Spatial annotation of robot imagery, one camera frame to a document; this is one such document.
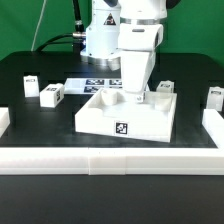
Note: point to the white right fence wall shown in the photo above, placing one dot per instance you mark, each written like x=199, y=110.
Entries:
x=213, y=122

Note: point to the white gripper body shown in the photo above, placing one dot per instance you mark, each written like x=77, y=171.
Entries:
x=138, y=44

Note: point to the white front fence wall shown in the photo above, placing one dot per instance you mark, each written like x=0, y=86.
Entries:
x=111, y=161

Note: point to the white square tabletop part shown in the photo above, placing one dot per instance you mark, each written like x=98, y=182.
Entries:
x=113, y=112

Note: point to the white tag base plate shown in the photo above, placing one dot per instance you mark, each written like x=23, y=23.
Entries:
x=89, y=86

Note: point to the white left fence wall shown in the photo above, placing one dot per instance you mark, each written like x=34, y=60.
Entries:
x=4, y=119

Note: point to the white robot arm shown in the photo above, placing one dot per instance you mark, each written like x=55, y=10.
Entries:
x=107, y=15

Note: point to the white fence wall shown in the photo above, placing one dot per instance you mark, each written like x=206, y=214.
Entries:
x=4, y=119
x=213, y=122
x=111, y=161

